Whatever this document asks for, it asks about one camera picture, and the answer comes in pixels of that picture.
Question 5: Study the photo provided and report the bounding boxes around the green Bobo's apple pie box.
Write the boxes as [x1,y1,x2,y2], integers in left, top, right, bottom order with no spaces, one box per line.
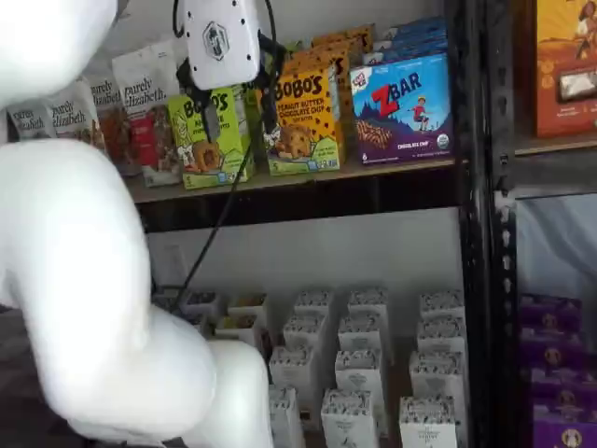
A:
[232,83,271,162]
[167,86,257,190]
[279,40,305,64]

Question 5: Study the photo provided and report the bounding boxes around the white box dark top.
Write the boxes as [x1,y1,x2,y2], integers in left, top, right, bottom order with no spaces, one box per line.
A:
[184,291,223,324]

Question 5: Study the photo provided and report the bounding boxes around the large orange illustrated box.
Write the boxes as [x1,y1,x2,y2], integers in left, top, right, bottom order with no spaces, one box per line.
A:
[535,0,597,139]

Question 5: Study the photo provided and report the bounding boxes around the red Purely Elizabeth granola bag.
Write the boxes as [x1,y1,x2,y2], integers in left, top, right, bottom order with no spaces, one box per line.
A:
[111,39,184,188]

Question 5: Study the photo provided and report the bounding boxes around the brown Purely Elizabeth granola bag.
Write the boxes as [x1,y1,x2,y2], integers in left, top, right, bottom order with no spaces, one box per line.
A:
[86,69,137,177]

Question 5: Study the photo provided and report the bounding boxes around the wooden shelf board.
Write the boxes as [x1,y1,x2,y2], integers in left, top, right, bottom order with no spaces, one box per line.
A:
[124,157,467,204]
[514,133,597,158]
[382,344,414,438]

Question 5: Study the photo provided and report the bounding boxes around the black metal shelf rack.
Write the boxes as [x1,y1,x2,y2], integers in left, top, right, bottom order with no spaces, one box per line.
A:
[487,0,597,448]
[132,0,493,448]

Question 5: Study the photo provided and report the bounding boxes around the white box yellow top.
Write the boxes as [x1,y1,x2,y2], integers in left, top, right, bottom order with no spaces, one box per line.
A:
[214,315,263,351]
[227,292,270,330]

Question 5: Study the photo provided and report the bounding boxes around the black cable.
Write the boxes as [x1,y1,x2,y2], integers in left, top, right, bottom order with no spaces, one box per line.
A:
[170,0,281,318]

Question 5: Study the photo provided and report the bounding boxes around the orange Bobo's peanut butter box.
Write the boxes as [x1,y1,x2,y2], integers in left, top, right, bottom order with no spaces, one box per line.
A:
[284,49,352,141]
[311,23,377,53]
[298,39,364,71]
[260,64,347,177]

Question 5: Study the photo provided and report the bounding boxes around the purple snack box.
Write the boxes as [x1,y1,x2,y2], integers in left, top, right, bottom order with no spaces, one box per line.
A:
[519,326,588,371]
[531,403,597,448]
[529,366,597,412]
[519,292,584,331]

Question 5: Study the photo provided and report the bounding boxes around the blue purple Zbar box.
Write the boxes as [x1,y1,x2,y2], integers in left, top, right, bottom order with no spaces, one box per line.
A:
[362,39,450,66]
[384,16,448,41]
[372,28,449,52]
[349,51,454,165]

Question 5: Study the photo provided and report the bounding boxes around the white organic pantry box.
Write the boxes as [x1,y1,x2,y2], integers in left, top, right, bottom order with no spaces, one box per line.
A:
[415,316,467,357]
[269,385,305,448]
[337,315,384,357]
[418,289,465,324]
[282,313,328,357]
[409,350,467,403]
[333,348,389,408]
[347,287,391,324]
[320,389,381,448]
[293,289,335,324]
[398,395,461,448]
[268,345,319,416]

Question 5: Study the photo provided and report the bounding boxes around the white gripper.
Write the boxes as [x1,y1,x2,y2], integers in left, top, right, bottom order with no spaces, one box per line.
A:
[175,0,288,144]

